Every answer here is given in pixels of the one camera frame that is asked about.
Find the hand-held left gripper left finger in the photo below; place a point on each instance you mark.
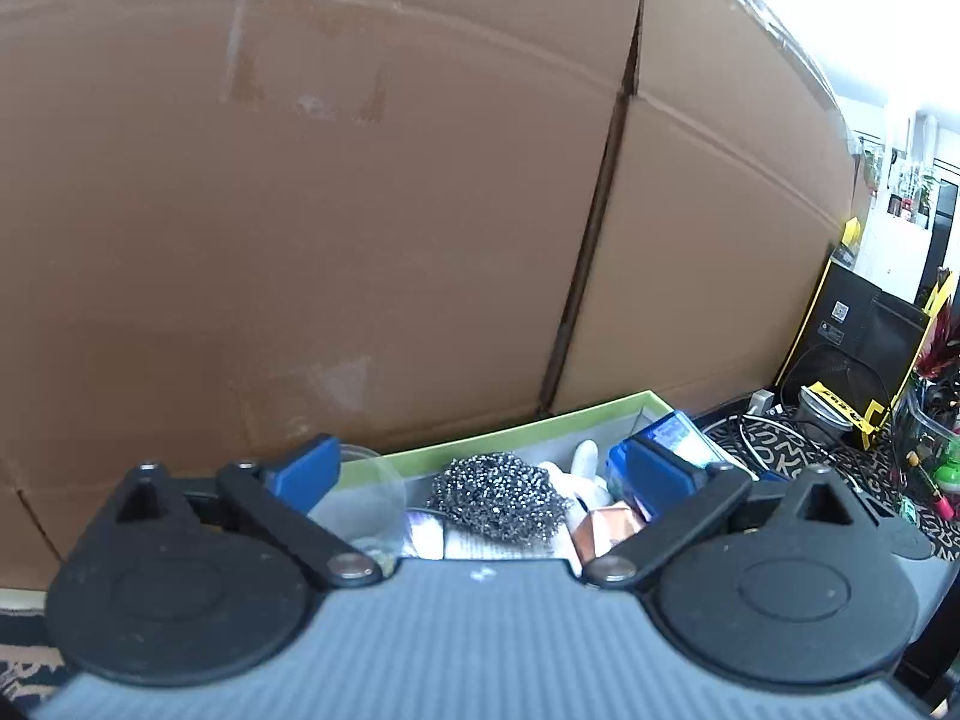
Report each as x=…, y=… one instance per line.
x=307, y=472

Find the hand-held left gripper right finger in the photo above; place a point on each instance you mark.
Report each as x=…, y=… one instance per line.
x=660, y=476

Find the clear plastic cup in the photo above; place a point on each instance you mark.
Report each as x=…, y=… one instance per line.
x=367, y=495

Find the light green cardboard box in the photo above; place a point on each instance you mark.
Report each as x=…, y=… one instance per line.
x=510, y=435

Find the small blue pack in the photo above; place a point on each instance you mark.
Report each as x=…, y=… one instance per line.
x=675, y=427

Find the white glove with pink cuff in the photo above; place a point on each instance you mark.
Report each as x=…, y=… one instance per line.
x=585, y=465

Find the shiny metallic carton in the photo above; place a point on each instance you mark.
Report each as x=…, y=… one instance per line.
x=607, y=536

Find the green toy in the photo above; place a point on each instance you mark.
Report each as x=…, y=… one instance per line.
x=949, y=465

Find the black tan patterned mat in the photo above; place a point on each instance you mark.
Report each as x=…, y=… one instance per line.
x=769, y=454

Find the clear plastic container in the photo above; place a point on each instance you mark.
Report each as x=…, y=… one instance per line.
x=911, y=420

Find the white plug adapter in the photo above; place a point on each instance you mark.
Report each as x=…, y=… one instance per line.
x=761, y=401

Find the steel wool scrubber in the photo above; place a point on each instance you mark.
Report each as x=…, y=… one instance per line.
x=499, y=495

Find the red feathers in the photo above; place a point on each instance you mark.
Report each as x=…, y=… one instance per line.
x=941, y=349

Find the black yellow bag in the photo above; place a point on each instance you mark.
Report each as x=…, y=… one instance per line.
x=862, y=322

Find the plain brown cardboard box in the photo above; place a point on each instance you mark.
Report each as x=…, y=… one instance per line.
x=712, y=202

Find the shelf with bottles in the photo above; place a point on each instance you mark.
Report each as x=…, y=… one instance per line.
x=900, y=195

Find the brown cardboard wall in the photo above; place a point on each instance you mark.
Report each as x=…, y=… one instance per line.
x=300, y=240

